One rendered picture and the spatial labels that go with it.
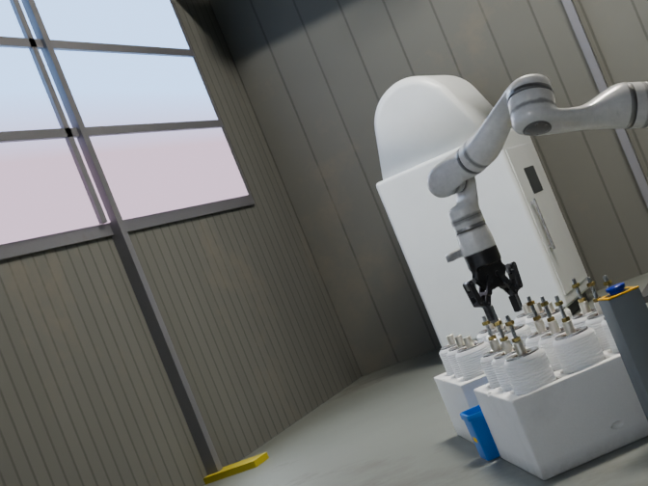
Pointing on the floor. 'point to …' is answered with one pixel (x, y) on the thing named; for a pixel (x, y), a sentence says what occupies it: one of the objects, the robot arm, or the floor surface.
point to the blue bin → (480, 433)
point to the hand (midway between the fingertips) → (504, 310)
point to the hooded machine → (517, 229)
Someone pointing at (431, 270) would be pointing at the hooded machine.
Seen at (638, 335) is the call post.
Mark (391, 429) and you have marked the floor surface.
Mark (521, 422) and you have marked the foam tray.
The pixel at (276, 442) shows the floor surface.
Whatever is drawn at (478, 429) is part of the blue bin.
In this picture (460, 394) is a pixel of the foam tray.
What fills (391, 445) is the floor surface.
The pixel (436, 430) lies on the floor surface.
